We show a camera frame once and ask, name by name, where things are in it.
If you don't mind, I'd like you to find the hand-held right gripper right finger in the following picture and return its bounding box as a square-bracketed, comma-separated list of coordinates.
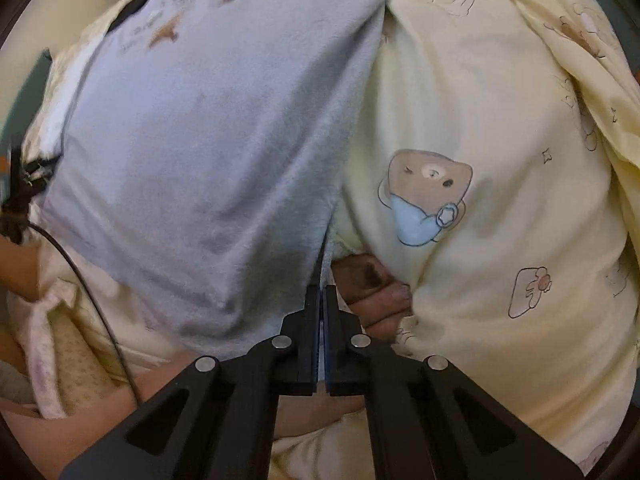
[323, 285, 584, 480]

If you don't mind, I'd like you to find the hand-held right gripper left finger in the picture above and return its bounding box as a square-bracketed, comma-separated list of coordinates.
[59, 285, 321, 480]

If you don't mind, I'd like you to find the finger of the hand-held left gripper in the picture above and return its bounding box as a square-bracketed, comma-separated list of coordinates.
[9, 144, 60, 196]

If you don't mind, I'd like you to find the grey t-shirt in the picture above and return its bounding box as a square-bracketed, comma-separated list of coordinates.
[30, 0, 407, 357]

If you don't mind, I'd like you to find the person's left forearm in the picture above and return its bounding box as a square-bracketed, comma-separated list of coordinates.
[0, 237, 44, 304]

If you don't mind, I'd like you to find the person's foot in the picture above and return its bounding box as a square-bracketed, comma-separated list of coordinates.
[332, 254, 414, 344]

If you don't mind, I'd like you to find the person's patterned pajamas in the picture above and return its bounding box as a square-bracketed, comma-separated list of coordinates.
[0, 280, 134, 421]

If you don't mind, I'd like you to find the person's leg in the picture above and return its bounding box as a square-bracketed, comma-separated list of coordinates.
[0, 350, 368, 480]

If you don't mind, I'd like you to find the yellow bear print blanket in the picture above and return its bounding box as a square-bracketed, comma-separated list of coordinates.
[20, 0, 640, 480]

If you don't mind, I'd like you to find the black cable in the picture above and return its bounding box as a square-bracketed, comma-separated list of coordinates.
[22, 222, 143, 406]

